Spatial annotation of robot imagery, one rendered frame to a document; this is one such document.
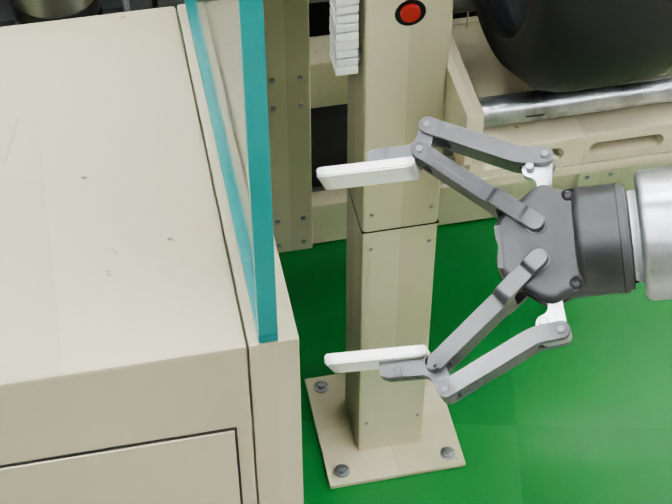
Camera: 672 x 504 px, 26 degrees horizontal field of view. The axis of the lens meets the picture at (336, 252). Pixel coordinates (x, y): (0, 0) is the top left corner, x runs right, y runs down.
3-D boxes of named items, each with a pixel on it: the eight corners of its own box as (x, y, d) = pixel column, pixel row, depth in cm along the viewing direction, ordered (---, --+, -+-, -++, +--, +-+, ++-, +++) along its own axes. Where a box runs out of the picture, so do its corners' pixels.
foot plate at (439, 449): (330, 489, 279) (330, 482, 277) (304, 381, 297) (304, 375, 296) (465, 466, 283) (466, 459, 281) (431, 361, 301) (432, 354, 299)
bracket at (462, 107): (462, 166, 217) (467, 117, 210) (401, 7, 244) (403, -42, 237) (484, 163, 218) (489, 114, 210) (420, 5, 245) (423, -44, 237)
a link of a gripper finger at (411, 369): (455, 359, 99) (458, 402, 99) (382, 366, 100) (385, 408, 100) (452, 354, 98) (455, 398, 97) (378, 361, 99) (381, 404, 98)
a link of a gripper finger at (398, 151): (438, 156, 102) (435, 117, 103) (367, 165, 103) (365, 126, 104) (441, 164, 104) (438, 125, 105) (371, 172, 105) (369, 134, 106)
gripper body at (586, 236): (641, 310, 101) (507, 323, 102) (628, 195, 103) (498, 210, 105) (639, 281, 94) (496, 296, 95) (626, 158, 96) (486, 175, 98)
